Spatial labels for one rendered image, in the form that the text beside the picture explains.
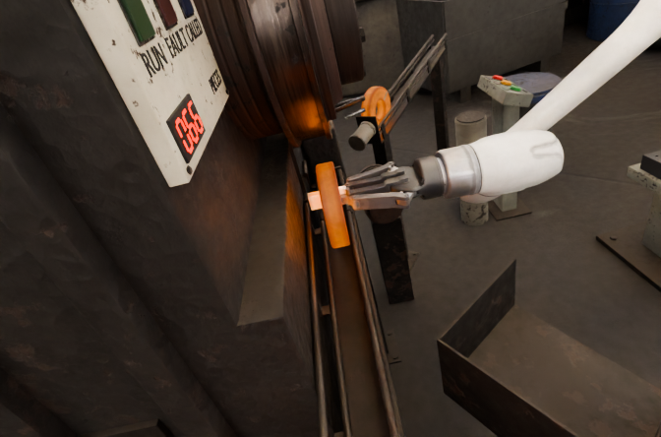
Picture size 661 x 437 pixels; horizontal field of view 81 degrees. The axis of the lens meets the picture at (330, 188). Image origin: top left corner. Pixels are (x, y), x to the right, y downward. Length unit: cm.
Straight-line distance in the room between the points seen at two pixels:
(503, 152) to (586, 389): 37
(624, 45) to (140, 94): 81
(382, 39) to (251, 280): 310
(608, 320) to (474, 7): 212
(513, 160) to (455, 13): 230
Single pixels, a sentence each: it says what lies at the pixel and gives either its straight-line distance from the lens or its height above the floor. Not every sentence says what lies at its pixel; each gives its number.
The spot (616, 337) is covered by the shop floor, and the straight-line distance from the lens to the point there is 158.
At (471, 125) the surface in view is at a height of 51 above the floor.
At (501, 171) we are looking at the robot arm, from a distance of 71.
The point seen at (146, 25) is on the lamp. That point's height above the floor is 119.
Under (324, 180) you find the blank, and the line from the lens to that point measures 65.
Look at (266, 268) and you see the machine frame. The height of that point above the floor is 87.
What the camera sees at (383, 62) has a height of 27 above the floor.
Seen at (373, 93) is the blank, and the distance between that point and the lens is 133.
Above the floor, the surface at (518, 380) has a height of 60.
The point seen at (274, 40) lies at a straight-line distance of 58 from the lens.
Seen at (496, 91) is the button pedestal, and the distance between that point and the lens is 168.
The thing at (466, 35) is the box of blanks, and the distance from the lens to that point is 302.
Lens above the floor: 121
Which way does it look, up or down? 31 degrees down
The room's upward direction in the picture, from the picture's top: 15 degrees counter-clockwise
